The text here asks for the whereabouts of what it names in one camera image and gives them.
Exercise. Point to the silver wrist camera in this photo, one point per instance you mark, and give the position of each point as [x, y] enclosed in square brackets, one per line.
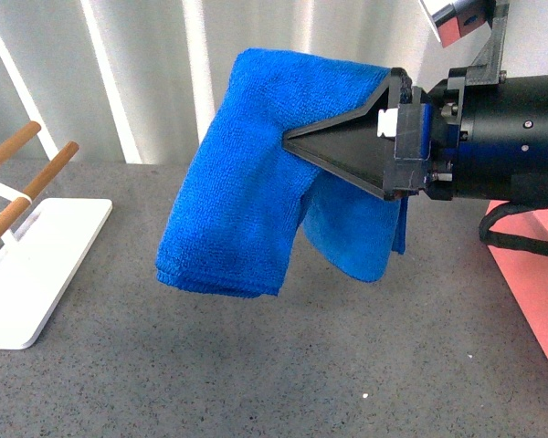
[453, 20]

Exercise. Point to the blue microfiber cloth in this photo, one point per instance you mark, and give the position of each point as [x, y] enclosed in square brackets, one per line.
[244, 198]

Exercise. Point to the pink plastic box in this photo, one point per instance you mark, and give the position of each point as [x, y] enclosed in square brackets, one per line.
[527, 274]

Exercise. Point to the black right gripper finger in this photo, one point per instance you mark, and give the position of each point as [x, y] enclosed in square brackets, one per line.
[382, 147]

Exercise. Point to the wooden rack rod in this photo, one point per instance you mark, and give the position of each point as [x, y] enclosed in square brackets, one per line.
[51, 170]
[11, 213]
[19, 139]

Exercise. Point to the white towel rack stand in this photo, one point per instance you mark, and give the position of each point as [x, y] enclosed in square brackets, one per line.
[38, 260]

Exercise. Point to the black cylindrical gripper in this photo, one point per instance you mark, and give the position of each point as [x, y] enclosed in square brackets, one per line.
[496, 146]

